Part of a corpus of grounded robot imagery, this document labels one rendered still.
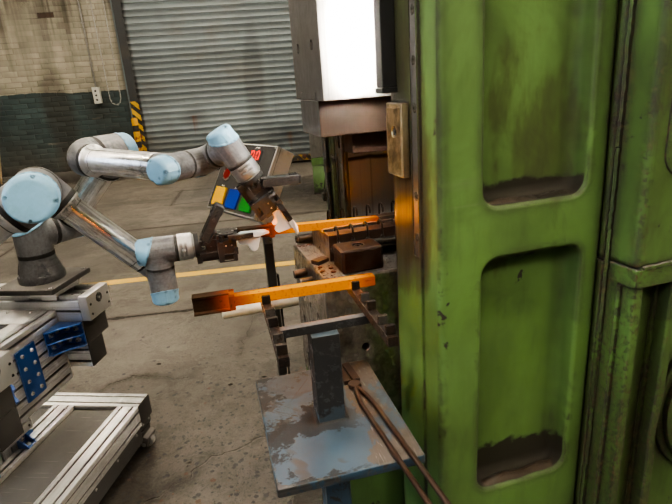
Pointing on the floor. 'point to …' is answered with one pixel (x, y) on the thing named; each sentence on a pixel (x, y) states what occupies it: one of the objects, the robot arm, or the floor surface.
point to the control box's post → (272, 280)
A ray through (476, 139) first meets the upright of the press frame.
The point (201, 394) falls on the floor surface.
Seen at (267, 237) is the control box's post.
